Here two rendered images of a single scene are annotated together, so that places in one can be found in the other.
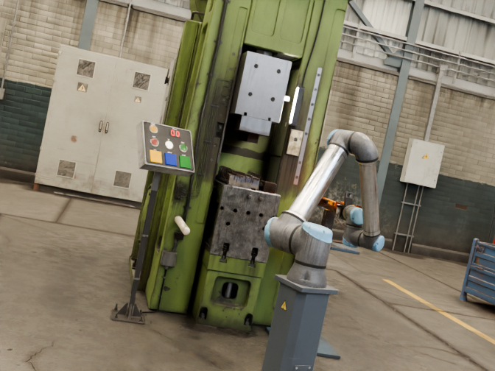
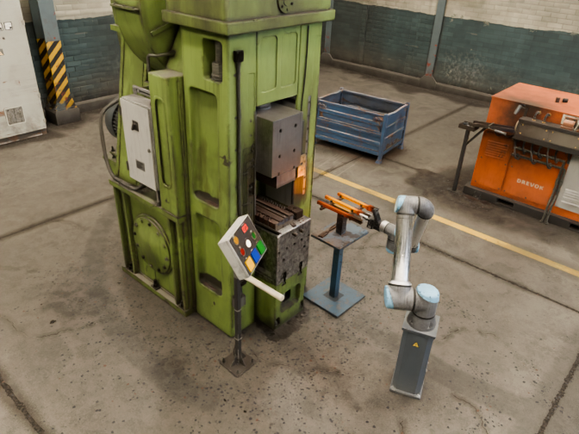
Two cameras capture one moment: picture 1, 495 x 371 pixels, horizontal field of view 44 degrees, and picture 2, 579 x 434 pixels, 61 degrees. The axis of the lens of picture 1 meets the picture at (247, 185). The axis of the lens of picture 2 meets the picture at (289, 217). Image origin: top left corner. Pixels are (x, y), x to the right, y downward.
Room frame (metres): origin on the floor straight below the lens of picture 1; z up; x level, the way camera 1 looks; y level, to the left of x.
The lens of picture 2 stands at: (1.37, 1.87, 2.83)
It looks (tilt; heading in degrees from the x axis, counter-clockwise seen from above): 30 degrees down; 323
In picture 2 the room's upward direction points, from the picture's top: 3 degrees clockwise
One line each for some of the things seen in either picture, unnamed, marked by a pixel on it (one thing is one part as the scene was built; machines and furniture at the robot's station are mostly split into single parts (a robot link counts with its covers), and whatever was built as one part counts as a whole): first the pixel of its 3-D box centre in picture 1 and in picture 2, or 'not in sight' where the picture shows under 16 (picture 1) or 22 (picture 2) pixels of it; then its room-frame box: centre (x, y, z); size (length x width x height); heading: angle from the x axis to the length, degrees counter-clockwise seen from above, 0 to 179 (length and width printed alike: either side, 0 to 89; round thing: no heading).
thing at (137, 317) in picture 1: (129, 310); (238, 358); (3.69, 0.55, 0.05); 0.22 x 0.22 x 0.09; 13
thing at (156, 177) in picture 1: (145, 232); (237, 306); (3.69, 0.55, 0.54); 0.04 x 0.04 x 1.08; 13
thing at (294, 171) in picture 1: (290, 160); (283, 168); (4.34, -0.26, 1.15); 0.44 x 0.26 x 2.30; 13
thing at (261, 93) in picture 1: (261, 90); (269, 135); (4.11, 0.03, 1.56); 0.42 x 0.39 x 0.40; 13
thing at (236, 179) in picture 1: (237, 178); (264, 212); (4.10, 0.08, 0.96); 0.42 x 0.20 x 0.09; 13
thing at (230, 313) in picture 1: (223, 283); (266, 283); (4.12, 0.02, 0.23); 0.55 x 0.37 x 0.47; 13
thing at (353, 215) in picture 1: (355, 216); (394, 232); (3.41, -0.63, 0.92); 0.12 x 0.09 x 0.10; 9
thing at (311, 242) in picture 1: (313, 243); (425, 300); (2.85, -0.36, 0.79); 0.17 x 0.15 x 0.18; 49
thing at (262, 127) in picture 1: (248, 125); (264, 169); (4.10, 0.08, 1.32); 0.42 x 0.20 x 0.10; 13
